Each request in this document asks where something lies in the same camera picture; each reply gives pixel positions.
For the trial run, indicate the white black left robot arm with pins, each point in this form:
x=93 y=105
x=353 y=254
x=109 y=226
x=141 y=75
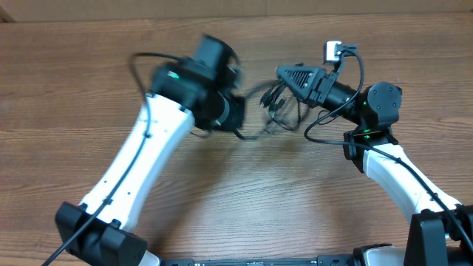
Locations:
x=184 y=93

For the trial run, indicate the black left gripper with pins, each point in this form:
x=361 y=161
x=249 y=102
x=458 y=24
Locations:
x=235 y=117

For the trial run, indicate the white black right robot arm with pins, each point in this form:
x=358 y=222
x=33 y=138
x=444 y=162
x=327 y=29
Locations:
x=440 y=227

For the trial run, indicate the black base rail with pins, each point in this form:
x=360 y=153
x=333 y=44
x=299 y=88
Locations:
x=322 y=260

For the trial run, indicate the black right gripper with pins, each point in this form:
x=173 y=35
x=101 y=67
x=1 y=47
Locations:
x=323 y=89

